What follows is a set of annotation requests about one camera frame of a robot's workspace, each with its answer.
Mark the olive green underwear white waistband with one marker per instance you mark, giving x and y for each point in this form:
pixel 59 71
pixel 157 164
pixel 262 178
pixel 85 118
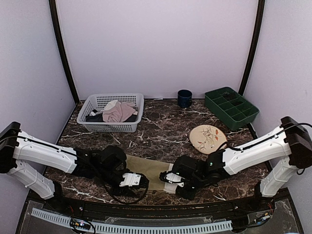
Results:
pixel 152 169

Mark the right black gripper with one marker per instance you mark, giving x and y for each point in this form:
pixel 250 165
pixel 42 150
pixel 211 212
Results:
pixel 189 195

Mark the white plastic laundry basket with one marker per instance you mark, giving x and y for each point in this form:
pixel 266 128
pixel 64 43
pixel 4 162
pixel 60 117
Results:
pixel 97 102

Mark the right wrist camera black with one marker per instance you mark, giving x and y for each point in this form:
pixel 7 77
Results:
pixel 185 166

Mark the pink underwear in basket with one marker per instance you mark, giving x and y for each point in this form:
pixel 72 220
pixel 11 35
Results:
pixel 118 112

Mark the black garment in basket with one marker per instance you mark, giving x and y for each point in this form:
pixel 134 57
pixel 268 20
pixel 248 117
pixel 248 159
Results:
pixel 99 118

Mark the right black frame post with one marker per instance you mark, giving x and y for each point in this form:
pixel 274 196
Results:
pixel 253 46

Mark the dark blue mug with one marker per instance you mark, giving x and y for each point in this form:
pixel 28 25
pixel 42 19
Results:
pixel 184 98

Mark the left black frame post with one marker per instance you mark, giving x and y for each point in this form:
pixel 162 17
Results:
pixel 61 49

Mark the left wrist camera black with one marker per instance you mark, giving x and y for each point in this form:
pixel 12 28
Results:
pixel 113 158

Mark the green compartment tray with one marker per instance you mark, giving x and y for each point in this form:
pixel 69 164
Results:
pixel 230 107

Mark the black front rail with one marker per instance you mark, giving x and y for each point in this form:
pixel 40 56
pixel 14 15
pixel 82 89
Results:
pixel 218 202

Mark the white slotted cable duct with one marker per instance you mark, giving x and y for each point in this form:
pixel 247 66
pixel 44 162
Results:
pixel 83 226

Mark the black frame post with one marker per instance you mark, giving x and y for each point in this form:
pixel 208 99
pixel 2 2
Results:
pixel 61 49
pixel 253 46

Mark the beige bird pattern plate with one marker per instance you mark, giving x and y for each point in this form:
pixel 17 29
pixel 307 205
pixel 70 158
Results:
pixel 207 138

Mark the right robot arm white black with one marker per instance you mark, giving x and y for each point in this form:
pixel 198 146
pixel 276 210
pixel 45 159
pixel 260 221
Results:
pixel 290 142

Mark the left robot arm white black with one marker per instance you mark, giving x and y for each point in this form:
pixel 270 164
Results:
pixel 17 149

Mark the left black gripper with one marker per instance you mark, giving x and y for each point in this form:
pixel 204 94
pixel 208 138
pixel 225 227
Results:
pixel 124 191

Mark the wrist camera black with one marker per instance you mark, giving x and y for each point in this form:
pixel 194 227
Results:
pixel 113 158
pixel 185 166

